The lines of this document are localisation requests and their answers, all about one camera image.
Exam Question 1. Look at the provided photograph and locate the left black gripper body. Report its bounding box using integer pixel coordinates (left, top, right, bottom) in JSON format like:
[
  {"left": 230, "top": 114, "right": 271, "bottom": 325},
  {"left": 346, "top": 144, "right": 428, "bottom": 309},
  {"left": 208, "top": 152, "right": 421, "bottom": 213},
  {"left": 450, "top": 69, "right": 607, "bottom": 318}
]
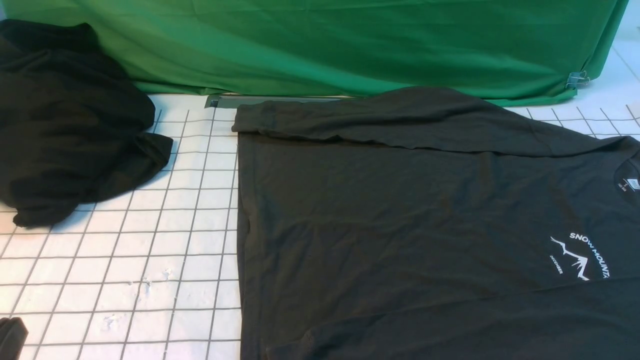
[{"left": 0, "top": 317, "right": 29, "bottom": 360}]

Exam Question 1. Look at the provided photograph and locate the gray long-sleeved shirt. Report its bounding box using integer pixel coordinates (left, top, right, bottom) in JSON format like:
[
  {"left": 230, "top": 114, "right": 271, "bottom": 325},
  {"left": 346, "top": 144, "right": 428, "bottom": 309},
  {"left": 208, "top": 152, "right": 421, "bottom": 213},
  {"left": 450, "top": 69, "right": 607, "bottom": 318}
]
[{"left": 231, "top": 87, "right": 640, "bottom": 360}]

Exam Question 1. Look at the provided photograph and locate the black crumpled garment pile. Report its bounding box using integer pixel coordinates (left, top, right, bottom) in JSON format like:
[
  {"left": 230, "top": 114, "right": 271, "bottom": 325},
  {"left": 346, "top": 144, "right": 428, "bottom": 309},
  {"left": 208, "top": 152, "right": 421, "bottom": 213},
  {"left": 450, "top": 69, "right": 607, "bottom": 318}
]
[{"left": 0, "top": 19, "right": 174, "bottom": 228}]

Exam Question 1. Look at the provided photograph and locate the gray metal bar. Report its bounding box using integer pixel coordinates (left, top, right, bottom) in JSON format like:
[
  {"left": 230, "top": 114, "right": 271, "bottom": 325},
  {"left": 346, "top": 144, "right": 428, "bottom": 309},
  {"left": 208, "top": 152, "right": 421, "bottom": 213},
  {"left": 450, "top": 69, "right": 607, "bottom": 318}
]
[{"left": 205, "top": 94, "right": 345, "bottom": 109}]

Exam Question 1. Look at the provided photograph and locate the green backdrop cloth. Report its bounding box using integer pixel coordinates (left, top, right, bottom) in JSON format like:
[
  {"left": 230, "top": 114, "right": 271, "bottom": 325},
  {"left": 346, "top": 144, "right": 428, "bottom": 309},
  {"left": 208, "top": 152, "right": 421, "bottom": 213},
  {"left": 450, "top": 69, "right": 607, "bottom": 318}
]
[{"left": 1, "top": 0, "right": 628, "bottom": 107}]

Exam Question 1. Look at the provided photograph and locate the silver binder clip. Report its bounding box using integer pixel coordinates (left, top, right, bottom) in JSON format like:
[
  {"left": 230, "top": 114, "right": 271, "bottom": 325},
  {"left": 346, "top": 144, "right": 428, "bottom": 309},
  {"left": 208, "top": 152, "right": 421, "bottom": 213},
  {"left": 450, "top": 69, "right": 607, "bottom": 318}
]
[{"left": 565, "top": 70, "right": 591, "bottom": 90}]

